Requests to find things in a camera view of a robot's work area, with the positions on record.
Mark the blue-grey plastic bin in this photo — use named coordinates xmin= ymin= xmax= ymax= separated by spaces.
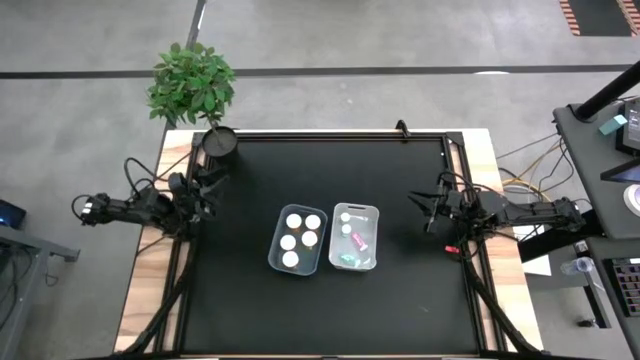
xmin=268 ymin=203 xmax=329 ymax=277

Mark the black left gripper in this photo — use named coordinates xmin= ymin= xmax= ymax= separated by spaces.
xmin=167 ymin=166 xmax=231 ymax=222

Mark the black rug red border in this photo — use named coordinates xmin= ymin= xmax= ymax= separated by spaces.
xmin=558 ymin=0 xmax=640 ymax=37

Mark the clear plastic water bottle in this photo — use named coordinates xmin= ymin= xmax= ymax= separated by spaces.
xmin=559 ymin=256 xmax=595 ymax=275

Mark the black plant pot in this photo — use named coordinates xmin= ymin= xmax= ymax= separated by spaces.
xmin=200 ymin=124 xmax=239 ymax=160

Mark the white tape roll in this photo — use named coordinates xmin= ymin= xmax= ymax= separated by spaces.
xmin=622 ymin=183 xmax=640 ymax=217

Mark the device with blue screen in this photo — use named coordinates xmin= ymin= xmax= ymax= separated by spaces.
xmin=0 ymin=198 xmax=27 ymax=231

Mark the grey side table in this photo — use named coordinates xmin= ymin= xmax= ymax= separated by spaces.
xmin=0 ymin=224 xmax=81 ymax=360

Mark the dark tablet screen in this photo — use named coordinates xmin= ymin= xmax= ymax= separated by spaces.
xmin=614 ymin=97 xmax=640 ymax=156

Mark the white plastic bin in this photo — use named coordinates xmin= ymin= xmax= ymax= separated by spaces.
xmin=327 ymin=201 xmax=380 ymax=272

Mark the small teal box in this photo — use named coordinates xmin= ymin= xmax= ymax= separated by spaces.
xmin=598 ymin=113 xmax=629 ymax=136

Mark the white paper sheet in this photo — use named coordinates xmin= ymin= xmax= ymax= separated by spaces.
xmin=512 ymin=222 xmax=554 ymax=277

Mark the green artificial plant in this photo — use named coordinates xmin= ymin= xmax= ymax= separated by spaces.
xmin=145 ymin=41 xmax=236 ymax=126

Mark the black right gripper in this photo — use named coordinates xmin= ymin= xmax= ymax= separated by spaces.
xmin=407 ymin=185 xmax=469 ymax=235

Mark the black keyboard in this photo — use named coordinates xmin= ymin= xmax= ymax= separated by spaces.
xmin=603 ymin=256 xmax=640 ymax=319

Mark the black aluminium table frame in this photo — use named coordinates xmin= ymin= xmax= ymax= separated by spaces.
xmin=119 ymin=130 xmax=541 ymax=360

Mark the black side desk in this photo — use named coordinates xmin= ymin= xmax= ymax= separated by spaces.
xmin=552 ymin=94 xmax=640 ymax=241

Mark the black round pole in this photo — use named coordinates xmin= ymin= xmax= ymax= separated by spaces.
xmin=573 ymin=59 xmax=640 ymax=122

